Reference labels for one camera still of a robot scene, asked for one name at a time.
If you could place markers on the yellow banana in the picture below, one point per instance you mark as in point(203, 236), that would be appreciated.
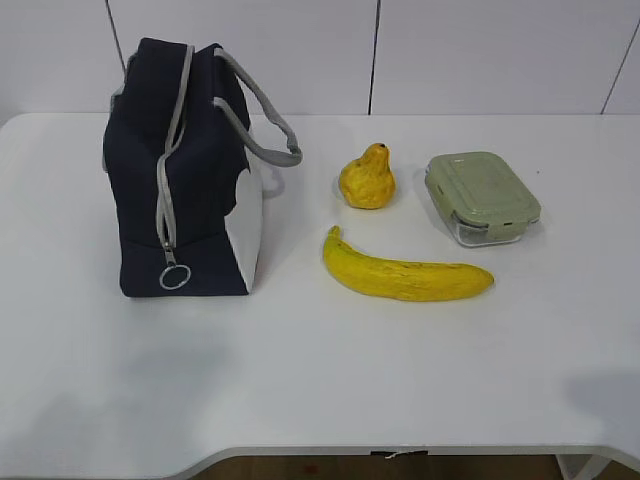
point(398, 279)

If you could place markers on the yellow pear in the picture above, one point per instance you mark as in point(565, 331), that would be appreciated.
point(368, 182)

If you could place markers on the navy blue lunch bag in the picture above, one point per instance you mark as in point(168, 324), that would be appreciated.
point(182, 147)

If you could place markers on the green lidded glass container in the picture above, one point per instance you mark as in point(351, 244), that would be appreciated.
point(480, 198)

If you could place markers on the black tape on table edge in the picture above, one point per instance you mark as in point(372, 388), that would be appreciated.
point(389, 455)

